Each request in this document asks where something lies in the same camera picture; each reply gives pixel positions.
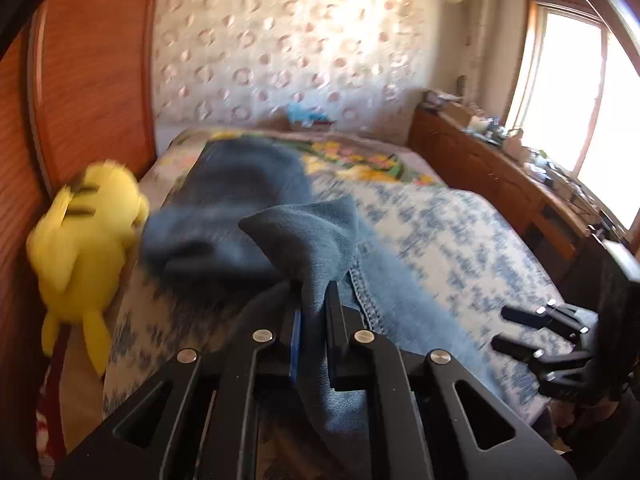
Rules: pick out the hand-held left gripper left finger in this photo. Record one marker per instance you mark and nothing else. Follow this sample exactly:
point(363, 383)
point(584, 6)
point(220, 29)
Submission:
point(296, 345)

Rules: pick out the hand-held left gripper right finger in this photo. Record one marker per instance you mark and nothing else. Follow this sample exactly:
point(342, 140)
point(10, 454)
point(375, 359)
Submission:
point(340, 355)

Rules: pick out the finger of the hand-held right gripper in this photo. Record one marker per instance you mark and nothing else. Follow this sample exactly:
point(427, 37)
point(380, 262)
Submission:
point(560, 317)
point(565, 372)

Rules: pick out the light blue jeans pants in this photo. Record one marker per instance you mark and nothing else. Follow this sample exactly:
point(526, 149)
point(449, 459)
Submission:
point(315, 245)

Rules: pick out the dark blue jeans pants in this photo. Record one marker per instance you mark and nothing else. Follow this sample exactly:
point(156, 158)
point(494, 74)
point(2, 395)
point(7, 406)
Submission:
point(230, 195)

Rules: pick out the blue floral bedsheet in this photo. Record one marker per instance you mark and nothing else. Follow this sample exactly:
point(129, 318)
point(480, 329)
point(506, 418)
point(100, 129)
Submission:
point(450, 240)

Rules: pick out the wooden cabinet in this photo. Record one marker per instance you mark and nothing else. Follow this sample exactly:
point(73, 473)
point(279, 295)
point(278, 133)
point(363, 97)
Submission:
point(490, 175)

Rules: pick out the colourful floral blanket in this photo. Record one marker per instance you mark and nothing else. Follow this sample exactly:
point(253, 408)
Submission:
point(370, 160)

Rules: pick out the plain cardboard box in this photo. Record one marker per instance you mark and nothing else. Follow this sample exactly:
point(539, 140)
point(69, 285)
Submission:
point(459, 114)

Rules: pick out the window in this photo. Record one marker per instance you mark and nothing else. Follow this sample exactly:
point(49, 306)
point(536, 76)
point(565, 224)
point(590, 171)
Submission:
point(575, 90)

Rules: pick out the yellow plush toy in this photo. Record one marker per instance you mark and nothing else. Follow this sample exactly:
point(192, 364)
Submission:
point(85, 245)

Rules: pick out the blue plastic bag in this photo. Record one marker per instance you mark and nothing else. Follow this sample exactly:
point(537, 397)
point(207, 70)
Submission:
point(302, 111)

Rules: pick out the red patterned cloth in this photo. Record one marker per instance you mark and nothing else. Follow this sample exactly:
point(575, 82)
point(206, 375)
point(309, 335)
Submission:
point(47, 425)

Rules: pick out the beige patterned window curtain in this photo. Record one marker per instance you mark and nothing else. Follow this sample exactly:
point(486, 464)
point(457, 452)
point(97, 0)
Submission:
point(482, 35)

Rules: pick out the sheer curtain with circles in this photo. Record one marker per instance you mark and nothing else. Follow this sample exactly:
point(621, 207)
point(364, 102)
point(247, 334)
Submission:
point(300, 45)

